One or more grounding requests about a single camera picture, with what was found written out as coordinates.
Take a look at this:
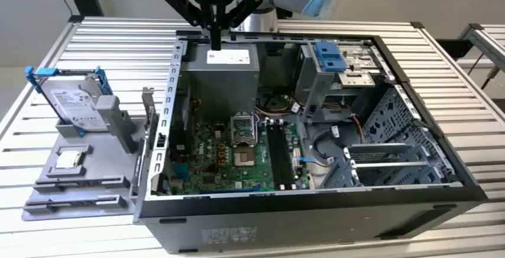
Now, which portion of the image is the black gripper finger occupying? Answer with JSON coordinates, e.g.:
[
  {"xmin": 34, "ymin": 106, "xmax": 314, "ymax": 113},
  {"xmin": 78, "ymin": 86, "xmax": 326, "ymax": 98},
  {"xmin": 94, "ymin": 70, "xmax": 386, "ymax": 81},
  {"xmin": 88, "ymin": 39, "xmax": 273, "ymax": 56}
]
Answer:
[
  {"xmin": 216, "ymin": 0, "xmax": 264, "ymax": 50},
  {"xmin": 161, "ymin": 0, "xmax": 217, "ymax": 50}
]

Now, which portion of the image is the RAM stick with black chips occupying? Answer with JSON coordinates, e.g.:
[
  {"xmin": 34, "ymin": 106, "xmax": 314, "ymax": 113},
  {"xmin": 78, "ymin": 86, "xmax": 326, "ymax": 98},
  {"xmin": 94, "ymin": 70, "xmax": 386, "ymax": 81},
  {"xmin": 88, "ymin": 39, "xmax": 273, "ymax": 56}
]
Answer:
[
  {"xmin": 26, "ymin": 197, "xmax": 118, "ymax": 208},
  {"xmin": 33, "ymin": 176, "xmax": 122, "ymax": 186}
]

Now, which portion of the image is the black RAM slot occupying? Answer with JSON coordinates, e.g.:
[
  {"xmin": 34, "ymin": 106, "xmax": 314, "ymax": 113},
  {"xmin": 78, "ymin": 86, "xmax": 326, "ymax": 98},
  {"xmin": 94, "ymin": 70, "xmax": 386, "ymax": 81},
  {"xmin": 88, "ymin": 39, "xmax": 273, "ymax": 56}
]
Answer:
[
  {"xmin": 272, "ymin": 118, "xmax": 288, "ymax": 191},
  {"xmin": 278, "ymin": 118, "xmax": 293, "ymax": 191},
  {"xmin": 266, "ymin": 118, "xmax": 281, "ymax": 191},
  {"xmin": 284, "ymin": 118, "xmax": 298, "ymax": 191}
]

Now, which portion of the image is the blue empty disk carrier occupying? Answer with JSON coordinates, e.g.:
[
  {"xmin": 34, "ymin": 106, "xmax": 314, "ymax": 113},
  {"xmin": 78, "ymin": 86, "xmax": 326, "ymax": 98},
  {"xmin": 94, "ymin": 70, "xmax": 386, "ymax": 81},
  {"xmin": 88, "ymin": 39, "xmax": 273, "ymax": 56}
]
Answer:
[
  {"xmin": 320, "ymin": 58, "xmax": 345, "ymax": 73},
  {"xmin": 314, "ymin": 41, "xmax": 341, "ymax": 60}
]

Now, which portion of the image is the grey power supply white label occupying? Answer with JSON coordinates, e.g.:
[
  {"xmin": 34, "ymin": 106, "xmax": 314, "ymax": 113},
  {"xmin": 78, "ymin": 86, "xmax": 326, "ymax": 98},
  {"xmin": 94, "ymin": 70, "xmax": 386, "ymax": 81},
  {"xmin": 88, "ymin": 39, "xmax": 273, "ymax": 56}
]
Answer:
[{"xmin": 184, "ymin": 43, "xmax": 260, "ymax": 122}]

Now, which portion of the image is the metal socket cover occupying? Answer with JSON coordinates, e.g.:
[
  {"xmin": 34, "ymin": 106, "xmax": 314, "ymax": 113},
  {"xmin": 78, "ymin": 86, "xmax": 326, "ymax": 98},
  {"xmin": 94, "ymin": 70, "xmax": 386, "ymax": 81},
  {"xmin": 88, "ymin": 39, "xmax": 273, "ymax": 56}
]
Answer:
[{"xmin": 229, "ymin": 115, "xmax": 257, "ymax": 148}]

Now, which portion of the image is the silver metal drive cage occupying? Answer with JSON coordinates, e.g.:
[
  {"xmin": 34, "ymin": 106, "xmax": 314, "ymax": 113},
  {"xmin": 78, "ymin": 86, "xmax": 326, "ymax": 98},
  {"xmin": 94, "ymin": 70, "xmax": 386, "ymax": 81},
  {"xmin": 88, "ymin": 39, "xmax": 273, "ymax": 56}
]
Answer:
[{"xmin": 294, "ymin": 40, "xmax": 396, "ymax": 122}]

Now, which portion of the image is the black case fan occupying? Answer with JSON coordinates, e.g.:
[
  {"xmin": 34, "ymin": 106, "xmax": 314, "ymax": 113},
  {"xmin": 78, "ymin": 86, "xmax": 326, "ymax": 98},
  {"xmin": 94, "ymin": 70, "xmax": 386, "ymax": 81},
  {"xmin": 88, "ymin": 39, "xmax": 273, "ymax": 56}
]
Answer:
[{"xmin": 173, "ymin": 96, "xmax": 190, "ymax": 133}]

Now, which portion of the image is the hard disk in blue carrier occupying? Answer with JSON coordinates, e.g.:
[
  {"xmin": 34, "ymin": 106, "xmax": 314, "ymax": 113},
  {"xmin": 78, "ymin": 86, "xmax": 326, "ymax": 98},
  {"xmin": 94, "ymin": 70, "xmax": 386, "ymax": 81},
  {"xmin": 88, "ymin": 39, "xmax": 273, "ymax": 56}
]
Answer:
[{"xmin": 24, "ymin": 65, "xmax": 114, "ymax": 137}]

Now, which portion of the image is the green motherboard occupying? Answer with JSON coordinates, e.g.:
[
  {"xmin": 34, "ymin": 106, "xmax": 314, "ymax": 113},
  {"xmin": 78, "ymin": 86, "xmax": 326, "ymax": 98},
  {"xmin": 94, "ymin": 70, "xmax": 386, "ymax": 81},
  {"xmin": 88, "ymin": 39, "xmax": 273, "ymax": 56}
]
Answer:
[{"xmin": 169, "ymin": 115, "xmax": 313, "ymax": 195}]

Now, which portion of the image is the CPU socket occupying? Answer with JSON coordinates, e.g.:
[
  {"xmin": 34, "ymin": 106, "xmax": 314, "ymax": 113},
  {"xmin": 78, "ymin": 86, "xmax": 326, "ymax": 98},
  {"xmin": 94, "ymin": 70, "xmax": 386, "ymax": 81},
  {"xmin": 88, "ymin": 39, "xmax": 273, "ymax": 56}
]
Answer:
[{"xmin": 233, "ymin": 147, "xmax": 258, "ymax": 167}]

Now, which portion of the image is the teal square board connector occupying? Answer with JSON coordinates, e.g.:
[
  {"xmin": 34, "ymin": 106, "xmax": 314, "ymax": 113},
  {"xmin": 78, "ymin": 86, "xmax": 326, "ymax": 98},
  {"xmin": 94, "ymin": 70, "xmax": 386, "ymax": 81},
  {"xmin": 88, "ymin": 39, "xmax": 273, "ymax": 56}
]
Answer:
[{"xmin": 172, "ymin": 163, "xmax": 190, "ymax": 179}]

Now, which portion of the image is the grey plastic parts rack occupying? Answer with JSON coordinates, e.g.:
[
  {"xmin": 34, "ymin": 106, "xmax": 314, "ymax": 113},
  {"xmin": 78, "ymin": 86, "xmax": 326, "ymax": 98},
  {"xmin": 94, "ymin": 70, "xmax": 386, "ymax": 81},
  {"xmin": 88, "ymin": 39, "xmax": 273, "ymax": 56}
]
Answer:
[{"xmin": 21, "ymin": 95, "xmax": 158, "ymax": 222}]

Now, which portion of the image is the silver CPU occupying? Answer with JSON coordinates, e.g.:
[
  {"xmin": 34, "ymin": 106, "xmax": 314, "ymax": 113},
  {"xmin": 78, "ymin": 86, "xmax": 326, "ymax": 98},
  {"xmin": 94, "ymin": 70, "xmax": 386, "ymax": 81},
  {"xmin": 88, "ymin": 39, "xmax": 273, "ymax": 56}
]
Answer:
[{"xmin": 54, "ymin": 150, "xmax": 86, "ymax": 170}]

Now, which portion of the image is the blue expansion slot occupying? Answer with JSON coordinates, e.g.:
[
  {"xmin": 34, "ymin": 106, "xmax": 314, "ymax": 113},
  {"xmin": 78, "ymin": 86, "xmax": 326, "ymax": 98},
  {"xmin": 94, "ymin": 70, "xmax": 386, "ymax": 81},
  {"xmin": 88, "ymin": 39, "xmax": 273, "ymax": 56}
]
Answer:
[{"xmin": 200, "ymin": 187, "xmax": 277, "ymax": 194}]

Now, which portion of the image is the metal slat side table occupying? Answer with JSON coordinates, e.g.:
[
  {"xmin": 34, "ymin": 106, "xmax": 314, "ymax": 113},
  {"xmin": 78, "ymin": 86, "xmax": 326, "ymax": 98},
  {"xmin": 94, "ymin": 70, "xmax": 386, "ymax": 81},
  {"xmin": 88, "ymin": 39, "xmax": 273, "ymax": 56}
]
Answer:
[{"xmin": 457, "ymin": 22, "xmax": 505, "ymax": 74}]

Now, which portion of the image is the perforated metal disk bay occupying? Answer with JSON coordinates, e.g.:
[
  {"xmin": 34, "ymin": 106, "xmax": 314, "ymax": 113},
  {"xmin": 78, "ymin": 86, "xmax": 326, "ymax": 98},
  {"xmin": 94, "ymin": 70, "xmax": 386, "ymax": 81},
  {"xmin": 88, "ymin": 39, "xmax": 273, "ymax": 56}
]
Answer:
[{"xmin": 342, "ymin": 86, "xmax": 462, "ymax": 188}]

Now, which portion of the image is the black open PC case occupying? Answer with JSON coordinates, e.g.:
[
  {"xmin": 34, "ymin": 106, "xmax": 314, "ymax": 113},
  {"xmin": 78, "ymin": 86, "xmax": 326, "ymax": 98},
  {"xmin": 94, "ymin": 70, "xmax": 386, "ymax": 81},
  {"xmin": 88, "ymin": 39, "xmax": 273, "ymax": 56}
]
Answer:
[{"xmin": 132, "ymin": 30, "xmax": 489, "ymax": 254}]

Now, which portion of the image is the black round part with wires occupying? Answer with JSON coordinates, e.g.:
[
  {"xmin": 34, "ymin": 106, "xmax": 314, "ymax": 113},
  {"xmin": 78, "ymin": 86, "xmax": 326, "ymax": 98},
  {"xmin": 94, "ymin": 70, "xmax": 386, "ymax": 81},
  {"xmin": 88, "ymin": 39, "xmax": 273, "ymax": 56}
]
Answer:
[{"xmin": 254, "ymin": 91, "xmax": 305, "ymax": 121}]

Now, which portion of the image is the graphics card with metal bracket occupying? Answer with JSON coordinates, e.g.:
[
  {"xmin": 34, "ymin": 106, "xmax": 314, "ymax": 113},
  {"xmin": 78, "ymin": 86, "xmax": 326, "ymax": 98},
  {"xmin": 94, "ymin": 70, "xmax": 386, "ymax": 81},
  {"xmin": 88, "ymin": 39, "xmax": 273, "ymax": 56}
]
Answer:
[{"xmin": 132, "ymin": 86, "xmax": 161, "ymax": 196}]

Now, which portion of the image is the thin black cable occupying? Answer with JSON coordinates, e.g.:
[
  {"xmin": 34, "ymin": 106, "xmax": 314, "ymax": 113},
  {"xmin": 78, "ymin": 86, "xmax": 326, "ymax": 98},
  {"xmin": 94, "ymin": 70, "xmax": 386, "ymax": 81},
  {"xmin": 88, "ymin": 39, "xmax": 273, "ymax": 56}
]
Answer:
[{"xmin": 469, "ymin": 47, "xmax": 498, "ymax": 90}]

